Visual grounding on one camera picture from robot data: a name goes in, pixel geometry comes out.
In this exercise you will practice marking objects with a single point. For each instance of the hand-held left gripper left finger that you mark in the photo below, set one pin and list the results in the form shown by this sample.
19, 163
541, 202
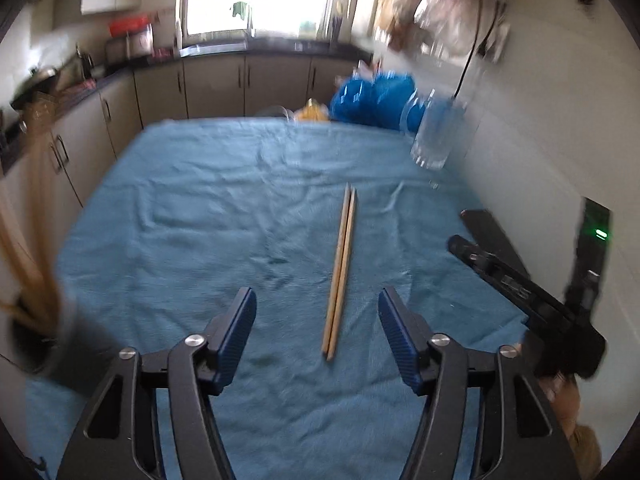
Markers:
237, 330

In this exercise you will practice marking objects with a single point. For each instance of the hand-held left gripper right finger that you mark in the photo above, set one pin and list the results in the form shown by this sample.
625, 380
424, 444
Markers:
400, 335

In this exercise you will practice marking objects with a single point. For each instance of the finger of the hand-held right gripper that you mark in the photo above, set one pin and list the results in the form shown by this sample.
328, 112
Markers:
490, 267

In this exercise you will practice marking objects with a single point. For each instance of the dark grey chopstick holder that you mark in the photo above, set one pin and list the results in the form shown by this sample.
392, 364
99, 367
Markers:
75, 340

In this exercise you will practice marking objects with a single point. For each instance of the long brown wooden chopstick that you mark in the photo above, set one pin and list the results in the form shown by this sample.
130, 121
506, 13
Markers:
42, 240

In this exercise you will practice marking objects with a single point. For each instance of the thick brown wooden chopstick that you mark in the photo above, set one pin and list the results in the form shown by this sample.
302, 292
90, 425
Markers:
20, 260

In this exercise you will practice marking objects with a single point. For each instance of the person's right hand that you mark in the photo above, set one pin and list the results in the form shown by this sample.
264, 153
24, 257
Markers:
562, 400

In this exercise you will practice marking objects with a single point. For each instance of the blue tablecloth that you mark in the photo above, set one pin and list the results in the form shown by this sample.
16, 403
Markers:
200, 220

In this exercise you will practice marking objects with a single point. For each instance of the clear glass mug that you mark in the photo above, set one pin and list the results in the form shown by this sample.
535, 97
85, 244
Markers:
440, 135

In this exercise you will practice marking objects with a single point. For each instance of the blue plastic bag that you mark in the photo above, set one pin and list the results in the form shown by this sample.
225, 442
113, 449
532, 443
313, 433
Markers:
370, 100

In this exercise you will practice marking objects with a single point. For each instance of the yellow plastic bag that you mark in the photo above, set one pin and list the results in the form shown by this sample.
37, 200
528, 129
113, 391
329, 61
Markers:
312, 112

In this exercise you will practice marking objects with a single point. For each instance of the beige kitchen base cabinets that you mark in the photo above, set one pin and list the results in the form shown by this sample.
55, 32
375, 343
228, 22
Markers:
215, 85

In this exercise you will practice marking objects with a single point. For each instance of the hanging plastic bags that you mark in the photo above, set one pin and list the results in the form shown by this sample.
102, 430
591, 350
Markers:
450, 10

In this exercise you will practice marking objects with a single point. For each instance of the red lidded rice cooker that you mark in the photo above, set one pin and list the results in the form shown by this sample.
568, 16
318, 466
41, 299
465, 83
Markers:
130, 37

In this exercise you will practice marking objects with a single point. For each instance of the green hanging cloth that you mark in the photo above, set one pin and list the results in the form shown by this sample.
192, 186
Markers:
239, 9

